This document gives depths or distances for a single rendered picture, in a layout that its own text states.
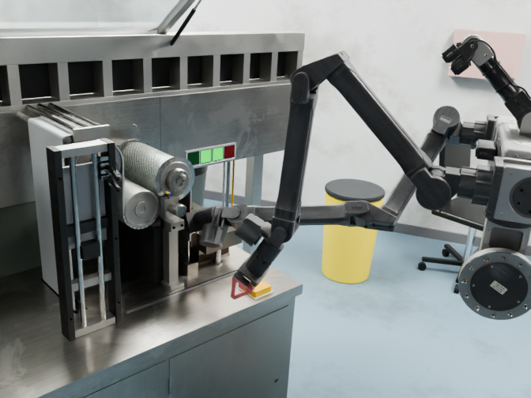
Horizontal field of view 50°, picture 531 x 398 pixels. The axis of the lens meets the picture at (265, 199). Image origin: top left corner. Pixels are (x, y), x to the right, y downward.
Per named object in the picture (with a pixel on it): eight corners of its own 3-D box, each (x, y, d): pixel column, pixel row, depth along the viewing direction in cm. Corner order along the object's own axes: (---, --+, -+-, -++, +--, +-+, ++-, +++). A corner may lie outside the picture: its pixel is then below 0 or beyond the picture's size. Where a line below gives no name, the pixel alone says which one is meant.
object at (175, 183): (168, 194, 176) (169, 171, 173) (165, 193, 177) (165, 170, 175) (189, 190, 181) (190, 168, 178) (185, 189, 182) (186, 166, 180)
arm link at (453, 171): (467, 176, 123) (467, 169, 128) (419, 169, 126) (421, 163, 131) (460, 215, 126) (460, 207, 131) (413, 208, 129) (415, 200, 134)
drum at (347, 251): (375, 264, 406) (387, 182, 384) (370, 290, 370) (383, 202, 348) (321, 256, 415) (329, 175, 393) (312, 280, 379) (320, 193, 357)
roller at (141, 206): (126, 231, 172) (124, 194, 168) (87, 206, 189) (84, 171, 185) (160, 223, 179) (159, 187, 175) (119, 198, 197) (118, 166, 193)
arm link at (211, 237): (246, 218, 180) (240, 208, 172) (240, 252, 176) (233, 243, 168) (211, 215, 183) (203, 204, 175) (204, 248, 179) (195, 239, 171)
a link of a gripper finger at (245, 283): (219, 294, 152) (236, 270, 148) (229, 282, 158) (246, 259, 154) (239, 309, 152) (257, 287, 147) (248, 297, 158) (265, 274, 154)
